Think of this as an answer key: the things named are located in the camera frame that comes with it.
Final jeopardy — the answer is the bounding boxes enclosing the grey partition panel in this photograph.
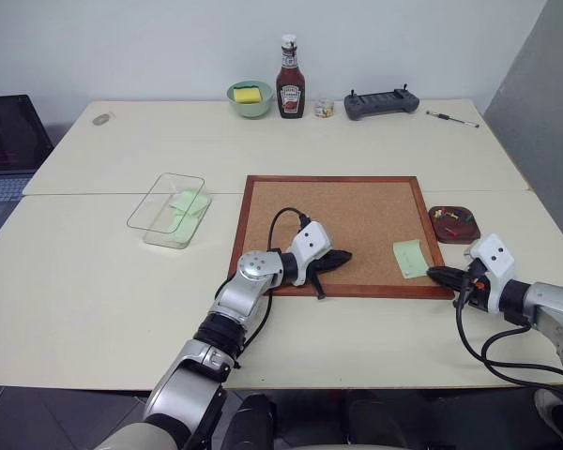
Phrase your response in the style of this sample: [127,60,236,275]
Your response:
[481,0,563,263]

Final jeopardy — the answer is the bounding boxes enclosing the small clear pushpin jar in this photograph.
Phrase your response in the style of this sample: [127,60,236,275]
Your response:
[313,97,337,120]

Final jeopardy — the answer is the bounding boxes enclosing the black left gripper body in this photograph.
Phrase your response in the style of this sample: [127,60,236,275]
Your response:
[299,251,338,283]

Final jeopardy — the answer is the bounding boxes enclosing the clear plastic box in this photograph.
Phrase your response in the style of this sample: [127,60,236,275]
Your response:
[127,172,214,250]

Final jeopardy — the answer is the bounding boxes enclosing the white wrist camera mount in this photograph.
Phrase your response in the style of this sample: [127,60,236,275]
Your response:
[463,232,518,314]
[289,221,334,288]

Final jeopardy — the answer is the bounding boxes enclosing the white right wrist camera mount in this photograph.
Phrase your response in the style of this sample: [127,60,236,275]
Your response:
[463,232,518,314]

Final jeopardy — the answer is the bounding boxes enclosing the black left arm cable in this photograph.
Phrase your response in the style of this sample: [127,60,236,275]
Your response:
[266,206,313,263]

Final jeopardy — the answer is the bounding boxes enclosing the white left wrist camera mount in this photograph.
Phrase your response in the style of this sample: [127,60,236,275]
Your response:
[289,221,334,288]

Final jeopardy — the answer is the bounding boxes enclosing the open laptop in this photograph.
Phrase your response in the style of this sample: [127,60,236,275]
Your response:
[0,94,55,235]

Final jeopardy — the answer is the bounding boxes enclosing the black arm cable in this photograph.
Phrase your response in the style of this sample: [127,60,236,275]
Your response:
[266,206,313,263]
[453,274,563,377]

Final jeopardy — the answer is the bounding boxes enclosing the green bowl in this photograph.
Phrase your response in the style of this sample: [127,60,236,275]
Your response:
[226,80,275,120]

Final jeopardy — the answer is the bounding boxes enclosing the black and white pen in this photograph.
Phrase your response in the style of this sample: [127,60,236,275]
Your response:
[425,110,480,129]

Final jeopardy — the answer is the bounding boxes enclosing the grey remote controller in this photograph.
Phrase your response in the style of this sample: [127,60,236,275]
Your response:
[342,83,421,122]

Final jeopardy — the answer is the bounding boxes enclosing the yellow sponge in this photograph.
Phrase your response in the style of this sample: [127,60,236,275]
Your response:
[233,83,264,105]

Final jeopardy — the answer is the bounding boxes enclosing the ketchup bottle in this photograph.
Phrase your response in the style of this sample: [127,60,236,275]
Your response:
[275,33,309,120]

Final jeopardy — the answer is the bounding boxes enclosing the wood-framed cork board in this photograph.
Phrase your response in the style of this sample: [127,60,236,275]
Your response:
[227,174,457,301]

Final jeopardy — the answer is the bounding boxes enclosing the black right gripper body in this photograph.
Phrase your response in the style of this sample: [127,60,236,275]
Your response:
[458,259,490,309]

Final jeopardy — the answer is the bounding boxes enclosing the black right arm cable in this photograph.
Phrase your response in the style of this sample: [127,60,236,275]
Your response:
[453,274,563,377]

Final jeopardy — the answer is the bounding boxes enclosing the dark wooden tray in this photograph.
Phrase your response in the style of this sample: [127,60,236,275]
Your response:
[427,203,482,246]

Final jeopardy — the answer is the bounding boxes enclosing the green sticky note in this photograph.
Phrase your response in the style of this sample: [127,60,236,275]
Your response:
[392,239,429,280]
[167,188,213,246]

